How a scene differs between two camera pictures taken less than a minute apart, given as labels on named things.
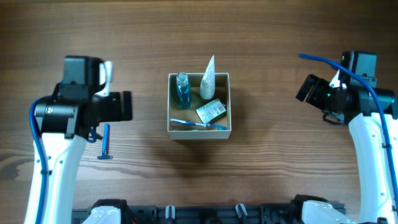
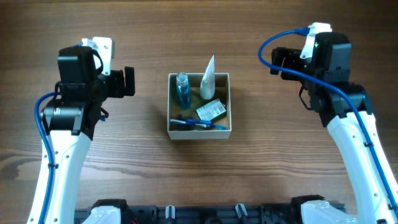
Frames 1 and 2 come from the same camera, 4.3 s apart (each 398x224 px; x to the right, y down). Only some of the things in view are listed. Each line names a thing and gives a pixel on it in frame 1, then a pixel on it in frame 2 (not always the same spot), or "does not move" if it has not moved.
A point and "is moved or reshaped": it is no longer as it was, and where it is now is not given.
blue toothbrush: [201, 125] is moved or reshaped
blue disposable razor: [106, 143] → [194, 121]
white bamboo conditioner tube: [208, 83] does not move
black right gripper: [313, 98] → [292, 57]
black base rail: [281, 213] does not move
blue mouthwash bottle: [183, 91] does not move
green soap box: [212, 112] does not move
